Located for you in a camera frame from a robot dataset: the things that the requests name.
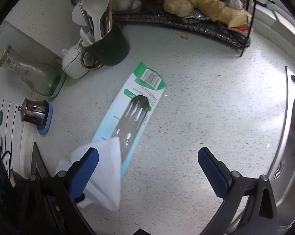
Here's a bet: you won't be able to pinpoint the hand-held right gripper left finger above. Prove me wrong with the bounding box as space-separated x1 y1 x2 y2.
20 147 99 235

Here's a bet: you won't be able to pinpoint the steel teapot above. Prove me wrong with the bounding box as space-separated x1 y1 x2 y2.
17 98 46 127

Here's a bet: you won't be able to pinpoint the black wire rack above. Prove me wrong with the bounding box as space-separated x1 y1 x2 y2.
95 0 257 57

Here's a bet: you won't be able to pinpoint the green toothbrush card package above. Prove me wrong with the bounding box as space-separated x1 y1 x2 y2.
92 62 167 178

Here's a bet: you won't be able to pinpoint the ginger root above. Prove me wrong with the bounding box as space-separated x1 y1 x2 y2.
163 0 248 28

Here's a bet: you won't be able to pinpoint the blue saucer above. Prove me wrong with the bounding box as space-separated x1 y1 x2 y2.
36 100 53 135

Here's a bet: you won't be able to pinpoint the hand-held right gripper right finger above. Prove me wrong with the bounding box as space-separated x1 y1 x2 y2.
198 147 279 235

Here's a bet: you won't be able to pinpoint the steel sink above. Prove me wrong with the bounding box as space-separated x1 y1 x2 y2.
267 66 295 235

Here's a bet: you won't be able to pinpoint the glass carafe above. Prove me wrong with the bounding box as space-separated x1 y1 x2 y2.
0 44 62 96

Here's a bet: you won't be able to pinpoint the black gas stove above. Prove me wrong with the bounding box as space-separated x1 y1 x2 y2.
31 141 52 179

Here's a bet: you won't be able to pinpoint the white lidded jar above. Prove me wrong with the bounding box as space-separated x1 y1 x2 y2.
61 43 90 79

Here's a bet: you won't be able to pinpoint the wooden chopsticks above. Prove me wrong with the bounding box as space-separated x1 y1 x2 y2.
106 0 112 30

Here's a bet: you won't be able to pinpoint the dark green mug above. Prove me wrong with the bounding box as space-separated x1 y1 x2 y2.
82 22 130 69

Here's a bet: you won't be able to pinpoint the white paper towel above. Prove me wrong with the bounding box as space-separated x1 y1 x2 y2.
55 137 121 212

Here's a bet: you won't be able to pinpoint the red yellow sachet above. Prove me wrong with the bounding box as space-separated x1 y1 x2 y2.
232 22 254 33

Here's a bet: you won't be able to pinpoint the white garlic bag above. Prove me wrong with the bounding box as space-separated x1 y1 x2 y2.
226 0 243 10

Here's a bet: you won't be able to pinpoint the green tray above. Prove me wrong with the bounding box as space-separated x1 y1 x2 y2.
48 71 67 98

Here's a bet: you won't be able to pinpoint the dark bulky object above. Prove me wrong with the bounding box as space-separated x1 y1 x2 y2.
0 147 28 235

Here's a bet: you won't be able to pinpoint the steel cutlery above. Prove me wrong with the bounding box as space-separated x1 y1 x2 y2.
79 4 94 40

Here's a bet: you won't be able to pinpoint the small white spoon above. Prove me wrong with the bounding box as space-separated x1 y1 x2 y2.
79 28 95 47

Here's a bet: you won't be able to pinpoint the white spatula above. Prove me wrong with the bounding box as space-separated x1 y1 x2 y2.
72 1 89 27

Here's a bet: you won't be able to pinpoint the garlic bulb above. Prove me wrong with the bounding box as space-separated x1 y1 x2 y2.
112 0 142 11

